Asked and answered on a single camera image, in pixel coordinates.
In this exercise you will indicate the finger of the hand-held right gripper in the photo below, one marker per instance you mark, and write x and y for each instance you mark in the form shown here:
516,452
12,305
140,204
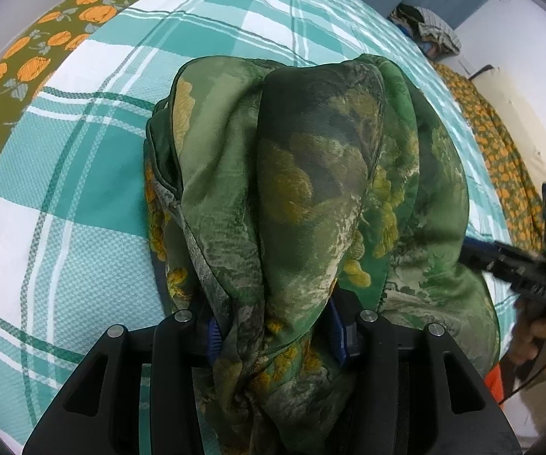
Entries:
483,256

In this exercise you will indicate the person's orange clothing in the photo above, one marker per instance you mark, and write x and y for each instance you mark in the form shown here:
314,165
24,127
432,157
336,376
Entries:
494,384

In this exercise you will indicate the cream headboard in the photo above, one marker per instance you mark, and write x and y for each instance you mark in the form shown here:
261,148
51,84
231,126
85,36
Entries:
524,123

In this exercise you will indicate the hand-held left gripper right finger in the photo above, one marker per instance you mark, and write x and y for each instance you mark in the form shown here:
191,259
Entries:
339,336

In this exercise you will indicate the green floral garment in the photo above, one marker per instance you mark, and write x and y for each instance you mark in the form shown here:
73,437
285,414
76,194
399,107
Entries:
310,175

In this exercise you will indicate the pile of clothes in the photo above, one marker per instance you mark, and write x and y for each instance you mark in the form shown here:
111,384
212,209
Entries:
429,26

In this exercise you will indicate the orange floral bed sheet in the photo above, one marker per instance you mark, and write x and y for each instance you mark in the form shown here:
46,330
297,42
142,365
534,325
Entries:
31,61

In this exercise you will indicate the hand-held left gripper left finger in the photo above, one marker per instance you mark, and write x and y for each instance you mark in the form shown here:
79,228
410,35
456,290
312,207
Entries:
213,341

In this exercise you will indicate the teal checked bed sheet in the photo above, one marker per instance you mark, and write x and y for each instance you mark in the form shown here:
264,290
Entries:
88,199

